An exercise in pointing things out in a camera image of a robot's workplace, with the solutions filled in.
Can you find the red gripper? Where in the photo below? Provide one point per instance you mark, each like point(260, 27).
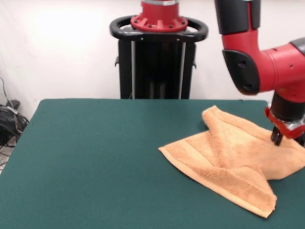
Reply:
point(289, 132)

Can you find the tan terry towel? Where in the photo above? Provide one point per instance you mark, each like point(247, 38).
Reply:
point(238, 162)

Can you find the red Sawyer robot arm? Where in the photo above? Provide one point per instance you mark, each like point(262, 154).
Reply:
point(274, 66)

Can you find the dark green table cloth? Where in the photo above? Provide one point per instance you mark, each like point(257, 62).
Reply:
point(71, 155)

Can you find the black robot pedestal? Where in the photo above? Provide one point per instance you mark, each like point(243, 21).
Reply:
point(162, 66)

